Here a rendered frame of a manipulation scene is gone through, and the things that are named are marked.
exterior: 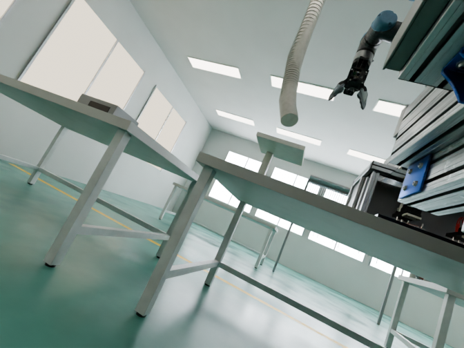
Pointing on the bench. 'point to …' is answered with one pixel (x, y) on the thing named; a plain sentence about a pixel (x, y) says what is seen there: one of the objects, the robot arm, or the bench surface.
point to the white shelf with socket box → (284, 148)
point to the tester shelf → (375, 170)
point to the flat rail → (390, 181)
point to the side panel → (353, 194)
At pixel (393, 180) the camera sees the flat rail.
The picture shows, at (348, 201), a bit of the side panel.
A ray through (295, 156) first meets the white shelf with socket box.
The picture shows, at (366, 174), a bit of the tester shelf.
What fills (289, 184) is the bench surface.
